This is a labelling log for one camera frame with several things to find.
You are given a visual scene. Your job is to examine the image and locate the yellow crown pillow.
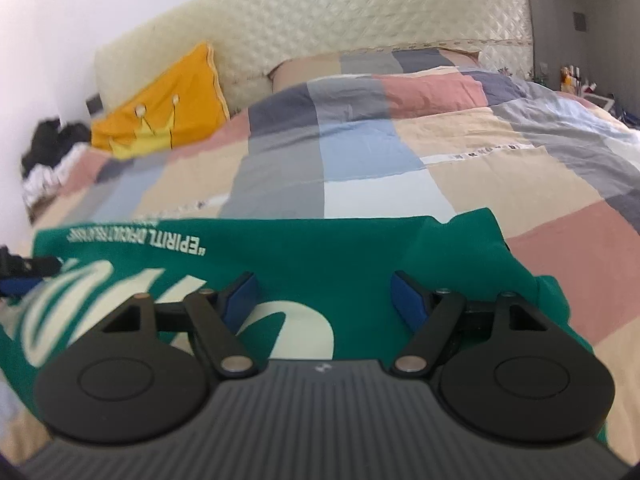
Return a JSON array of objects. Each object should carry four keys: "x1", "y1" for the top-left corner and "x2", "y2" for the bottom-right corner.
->
[{"x1": 91, "y1": 42, "x2": 230, "y2": 159}]

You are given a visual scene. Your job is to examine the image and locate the green hooded sweatshirt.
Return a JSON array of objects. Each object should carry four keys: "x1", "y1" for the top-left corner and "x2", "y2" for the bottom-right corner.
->
[{"x1": 1, "y1": 209, "x2": 570, "y2": 406}]

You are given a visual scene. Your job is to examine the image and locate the patchwork checkered duvet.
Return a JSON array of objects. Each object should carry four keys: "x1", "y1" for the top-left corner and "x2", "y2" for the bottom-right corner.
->
[{"x1": 1, "y1": 66, "x2": 639, "y2": 463}]

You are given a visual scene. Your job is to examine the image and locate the cream quilted headboard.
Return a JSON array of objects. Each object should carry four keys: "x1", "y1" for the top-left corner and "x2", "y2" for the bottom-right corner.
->
[{"x1": 94, "y1": 0, "x2": 534, "y2": 112}]

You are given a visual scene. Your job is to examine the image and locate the dark wall socket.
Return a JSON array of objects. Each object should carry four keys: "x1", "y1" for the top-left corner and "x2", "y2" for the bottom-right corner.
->
[{"x1": 86, "y1": 94, "x2": 104, "y2": 117}]

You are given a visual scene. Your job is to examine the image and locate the dark wall switch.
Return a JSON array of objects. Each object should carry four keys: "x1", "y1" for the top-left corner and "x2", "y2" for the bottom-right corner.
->
[{"x1": 573, "y1": 12, "x2": 588, "y2": 32}]

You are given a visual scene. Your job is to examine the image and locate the white crumpled cloth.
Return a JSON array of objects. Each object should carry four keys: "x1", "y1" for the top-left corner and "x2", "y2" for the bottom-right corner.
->
[{"x1": 22, "y1": 143, "x2": 89, "y2": 207}]

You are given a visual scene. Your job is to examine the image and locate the bottles on nightstand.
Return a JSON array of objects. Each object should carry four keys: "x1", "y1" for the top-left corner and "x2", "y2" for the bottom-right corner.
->
[{"x1": 560, "y1": 65, "x2": 598, "y2": 96}]

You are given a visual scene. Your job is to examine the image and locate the black clothes pile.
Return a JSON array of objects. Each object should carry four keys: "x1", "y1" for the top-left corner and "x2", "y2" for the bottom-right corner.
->
[{"x1": 21, "y1": 118, "x2": 91, "y2": 179}]

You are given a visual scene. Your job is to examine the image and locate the cardboard box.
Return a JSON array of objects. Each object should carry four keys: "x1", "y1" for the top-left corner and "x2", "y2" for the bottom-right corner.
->
[{"x1": 26, "y1": 195, "x2": 58, "y2": 224}]

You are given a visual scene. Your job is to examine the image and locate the checkered bed pillow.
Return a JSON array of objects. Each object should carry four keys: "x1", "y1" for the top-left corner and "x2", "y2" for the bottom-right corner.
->
[{"x1": 269, "y1": 48, "x2": 480, "y2": 93}]

